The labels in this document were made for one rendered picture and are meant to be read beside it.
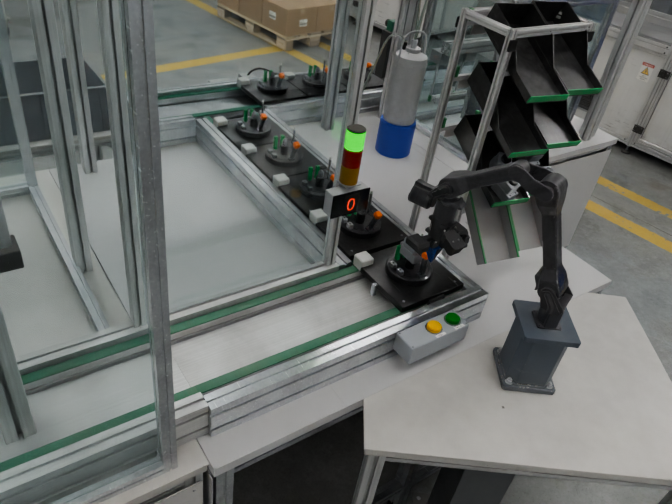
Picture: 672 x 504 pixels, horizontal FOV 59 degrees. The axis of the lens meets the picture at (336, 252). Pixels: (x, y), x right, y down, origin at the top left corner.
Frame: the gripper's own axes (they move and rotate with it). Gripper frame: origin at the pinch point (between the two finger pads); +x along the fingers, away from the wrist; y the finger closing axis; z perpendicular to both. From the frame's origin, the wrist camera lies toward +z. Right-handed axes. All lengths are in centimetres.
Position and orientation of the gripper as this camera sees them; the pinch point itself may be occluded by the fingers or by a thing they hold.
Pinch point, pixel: (433, 251)
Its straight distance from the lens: 169.1
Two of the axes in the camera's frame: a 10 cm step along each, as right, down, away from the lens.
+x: -1.3, 7.9, 6.0
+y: 8.2, -2.5, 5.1
